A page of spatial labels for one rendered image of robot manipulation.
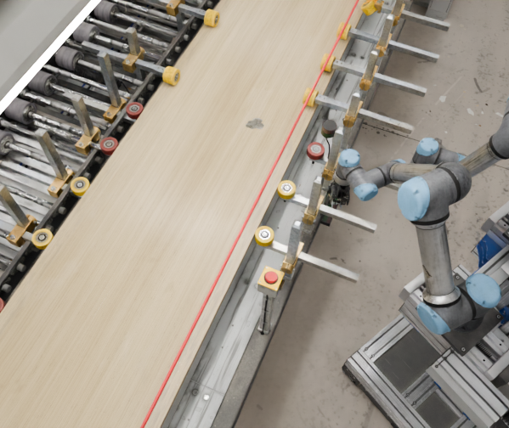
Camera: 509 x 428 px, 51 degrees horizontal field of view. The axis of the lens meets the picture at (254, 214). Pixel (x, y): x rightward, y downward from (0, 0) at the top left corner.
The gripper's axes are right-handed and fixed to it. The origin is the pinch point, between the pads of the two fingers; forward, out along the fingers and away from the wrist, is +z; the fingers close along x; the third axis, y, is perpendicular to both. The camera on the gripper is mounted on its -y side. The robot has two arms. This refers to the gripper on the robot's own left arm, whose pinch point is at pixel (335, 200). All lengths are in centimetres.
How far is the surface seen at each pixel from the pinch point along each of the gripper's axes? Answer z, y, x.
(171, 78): -3, -61, -78
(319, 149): 2.6, -28.5, -6.4
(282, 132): 2.9, -37.2, -23.2
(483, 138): 93, -116, 117
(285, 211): 30.9, -11.5, -19.2
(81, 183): 2, -2, -109
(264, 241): 2.3, 20.1, -28.8
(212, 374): 31, 68, -47
